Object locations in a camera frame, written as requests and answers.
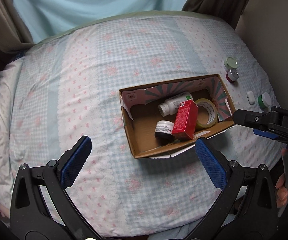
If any red rectangular box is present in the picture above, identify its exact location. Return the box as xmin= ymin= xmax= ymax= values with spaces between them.
xmin=172 ymin=100 xmax=198 ymax=141

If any yellow tape roll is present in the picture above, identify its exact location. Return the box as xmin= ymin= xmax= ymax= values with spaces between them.
xmin=195 ymin=98 xmax=218 ymax=130

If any green white jar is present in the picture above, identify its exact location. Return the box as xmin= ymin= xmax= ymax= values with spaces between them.
xmin=257 ymin=92 xmax=271 ymax=109

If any cardboard box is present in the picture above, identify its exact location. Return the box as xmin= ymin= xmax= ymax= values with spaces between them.
xmin=119 ymin=74 xmax=235 ymax=159

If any white earbuds case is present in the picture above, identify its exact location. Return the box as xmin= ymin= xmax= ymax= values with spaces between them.
xmin=247 ymin=91 xmax=256 ymax=105

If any silver lid red jar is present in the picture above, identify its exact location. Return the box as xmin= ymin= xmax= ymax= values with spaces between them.
xmin=226 ymin=69 xmax=239 ymax=83

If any pale green lid jar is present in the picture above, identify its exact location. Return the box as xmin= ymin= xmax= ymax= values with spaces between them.
xmin=224 ymin=56 xmax=238 ymax=72

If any small black white jar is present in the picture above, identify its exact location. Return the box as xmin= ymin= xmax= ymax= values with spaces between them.
xmin=154 ymin=120 xmax=174 ymax=140

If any person's right hand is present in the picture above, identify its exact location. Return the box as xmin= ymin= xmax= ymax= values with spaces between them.
xmin=275 ymin=148 xmax=288 ymax=209

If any white pill bottle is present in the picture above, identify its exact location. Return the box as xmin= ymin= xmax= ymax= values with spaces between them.
xmin=158 ymin=92 xmax=193 ymax=117

